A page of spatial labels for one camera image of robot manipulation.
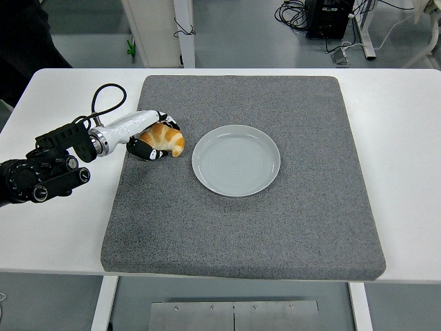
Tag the golden croissant bread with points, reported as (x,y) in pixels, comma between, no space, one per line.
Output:
(165,138)

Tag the person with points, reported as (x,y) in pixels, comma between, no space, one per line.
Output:
(20,41)

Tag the grey felt mat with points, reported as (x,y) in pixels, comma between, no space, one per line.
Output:
(275,224)

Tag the black equipment box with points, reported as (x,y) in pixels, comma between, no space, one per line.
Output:
(329,19)

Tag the grey round plate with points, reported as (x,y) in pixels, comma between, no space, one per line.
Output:
(237,162)

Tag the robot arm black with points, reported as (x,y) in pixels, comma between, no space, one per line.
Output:
(51,138)

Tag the white desk leg with foot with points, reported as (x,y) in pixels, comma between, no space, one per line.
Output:
(366,31)

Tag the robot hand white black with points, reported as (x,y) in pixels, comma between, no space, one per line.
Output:
(134,122)

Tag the white table leg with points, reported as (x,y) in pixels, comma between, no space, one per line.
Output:
(360,307)
(103,303)

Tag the grey metal plate with screws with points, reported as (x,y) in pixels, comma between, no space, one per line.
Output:
(206,317)

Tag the beige cloth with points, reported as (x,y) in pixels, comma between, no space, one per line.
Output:
(422,8)

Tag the white curved tube frame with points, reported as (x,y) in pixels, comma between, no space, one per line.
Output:
(429,45)

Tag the small green object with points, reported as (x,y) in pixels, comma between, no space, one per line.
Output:
(130,47)

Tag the grey floor pedal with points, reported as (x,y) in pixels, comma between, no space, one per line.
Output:
(341,58)

